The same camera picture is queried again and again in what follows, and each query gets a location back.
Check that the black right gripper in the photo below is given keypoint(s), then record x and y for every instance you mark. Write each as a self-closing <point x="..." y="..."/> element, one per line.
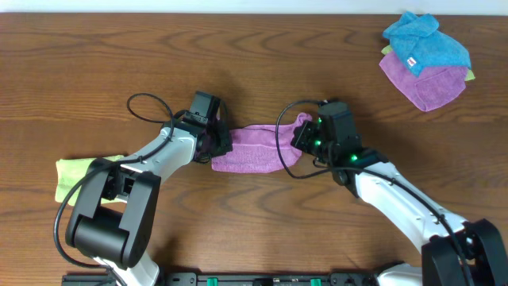
<point x="302" y="134"/>

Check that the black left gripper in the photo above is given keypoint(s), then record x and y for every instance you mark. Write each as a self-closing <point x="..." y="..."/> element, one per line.
<point x="221" y="140"/>

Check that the purple microfiber cloth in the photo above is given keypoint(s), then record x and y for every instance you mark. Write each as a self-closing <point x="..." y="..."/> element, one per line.
<point x="254" y="149"/>

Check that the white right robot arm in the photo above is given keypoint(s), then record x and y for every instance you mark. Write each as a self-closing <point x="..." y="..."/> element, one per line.
<point x="453" y="250"/>

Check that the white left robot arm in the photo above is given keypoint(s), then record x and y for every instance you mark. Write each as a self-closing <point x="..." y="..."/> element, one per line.
<point x="112" y="218"/>

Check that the green cloth under pile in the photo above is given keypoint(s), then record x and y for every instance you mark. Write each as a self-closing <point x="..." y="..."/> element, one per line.
<point x="469" y="76"/>

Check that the purple cloth in pile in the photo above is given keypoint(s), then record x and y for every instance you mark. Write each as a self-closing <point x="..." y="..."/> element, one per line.
<point x="432" y="89"/>

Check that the blue cloth with tag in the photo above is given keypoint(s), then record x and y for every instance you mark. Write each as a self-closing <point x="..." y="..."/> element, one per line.
<point x="419" y="44"/>

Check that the folded light green cloth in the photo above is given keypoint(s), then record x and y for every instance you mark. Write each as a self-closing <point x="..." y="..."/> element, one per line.
<point x="69" y="172"/>

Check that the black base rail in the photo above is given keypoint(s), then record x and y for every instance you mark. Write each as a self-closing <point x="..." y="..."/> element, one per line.
<point x="278" y="279"/>

